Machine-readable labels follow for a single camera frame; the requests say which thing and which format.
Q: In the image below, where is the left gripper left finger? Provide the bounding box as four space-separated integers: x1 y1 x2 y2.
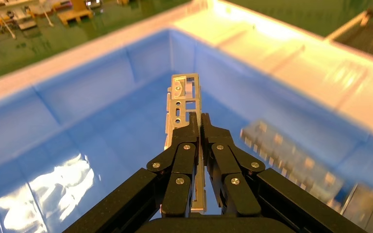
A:
63 111 201 233

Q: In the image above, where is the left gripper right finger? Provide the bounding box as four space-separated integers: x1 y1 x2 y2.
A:
201 113 366 233

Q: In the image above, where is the silver bracket with square holes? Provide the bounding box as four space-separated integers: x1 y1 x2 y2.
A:
163 73 207 215

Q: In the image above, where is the blue plastic bin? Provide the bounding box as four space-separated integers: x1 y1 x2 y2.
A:
0 27 373 233

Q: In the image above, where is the wooden pallet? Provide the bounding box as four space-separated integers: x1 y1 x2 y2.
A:
57 0 94 26

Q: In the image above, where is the white desk with T legs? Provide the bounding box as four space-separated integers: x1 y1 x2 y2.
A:
0 0 55 40

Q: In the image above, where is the silver comb metal bracket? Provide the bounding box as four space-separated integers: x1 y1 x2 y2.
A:
239 119 345 212

